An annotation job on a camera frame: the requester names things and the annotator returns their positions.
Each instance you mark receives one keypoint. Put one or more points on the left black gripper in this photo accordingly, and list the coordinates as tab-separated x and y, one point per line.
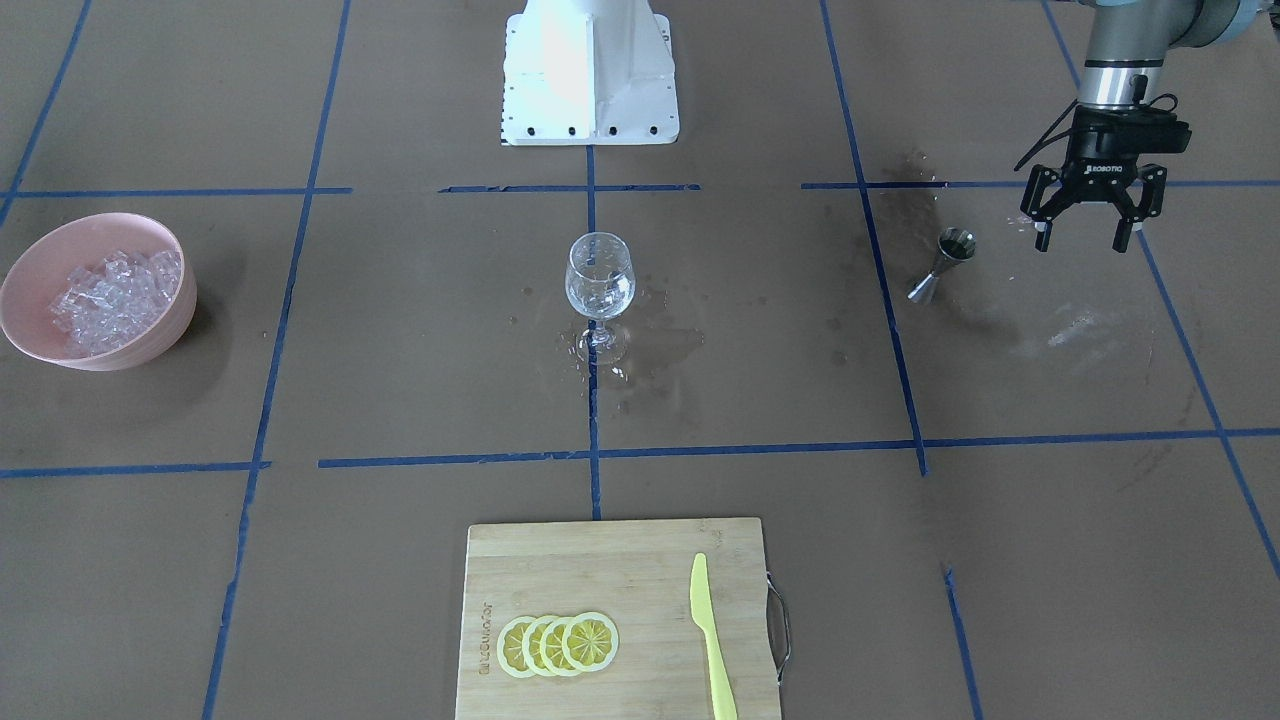
1094	176

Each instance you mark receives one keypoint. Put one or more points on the steel double jigger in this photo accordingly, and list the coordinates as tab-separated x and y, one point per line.
955	246

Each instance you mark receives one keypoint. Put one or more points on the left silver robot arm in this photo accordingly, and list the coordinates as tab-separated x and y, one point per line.
1127	51

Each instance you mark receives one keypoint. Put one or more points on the clear wine glass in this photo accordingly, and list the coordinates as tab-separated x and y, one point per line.
600	283

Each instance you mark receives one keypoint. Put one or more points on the pile of clear ice cubes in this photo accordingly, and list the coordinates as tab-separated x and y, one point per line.
103	307

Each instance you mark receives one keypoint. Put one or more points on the bamboo cutting board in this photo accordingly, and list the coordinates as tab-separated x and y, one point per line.
637	572

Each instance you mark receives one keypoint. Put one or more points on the yellow plastic knife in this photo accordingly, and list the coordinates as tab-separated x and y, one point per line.
702	613

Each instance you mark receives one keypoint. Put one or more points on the lemon slice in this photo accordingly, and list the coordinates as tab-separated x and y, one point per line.
590	642
551	648
511	654
531	645

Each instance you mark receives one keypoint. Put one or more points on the pink plastic bowl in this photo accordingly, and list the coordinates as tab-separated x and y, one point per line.
38	275

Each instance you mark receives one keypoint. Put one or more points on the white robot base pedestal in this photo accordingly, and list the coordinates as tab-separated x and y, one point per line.
589	73

